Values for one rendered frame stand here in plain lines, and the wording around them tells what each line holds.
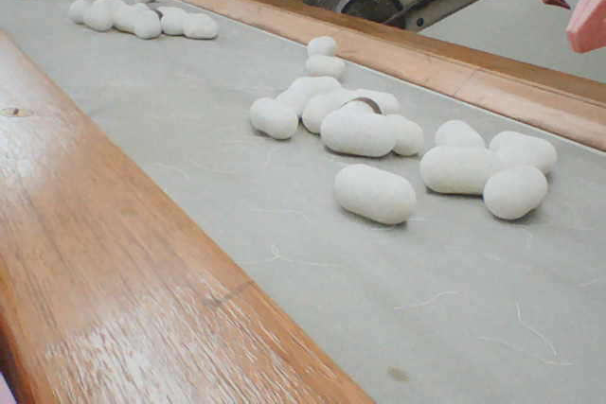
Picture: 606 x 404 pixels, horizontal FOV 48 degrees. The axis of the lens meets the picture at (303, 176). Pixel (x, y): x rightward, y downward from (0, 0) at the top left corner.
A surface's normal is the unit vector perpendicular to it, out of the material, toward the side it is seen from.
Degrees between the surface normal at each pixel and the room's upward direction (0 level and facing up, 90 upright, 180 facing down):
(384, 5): 89
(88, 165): 0
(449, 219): 0
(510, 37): 91
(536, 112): 45
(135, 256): 0
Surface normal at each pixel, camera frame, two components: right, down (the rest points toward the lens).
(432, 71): -0.51, -0.62
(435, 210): 0.13, -0.94
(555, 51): -0.80, 0.09
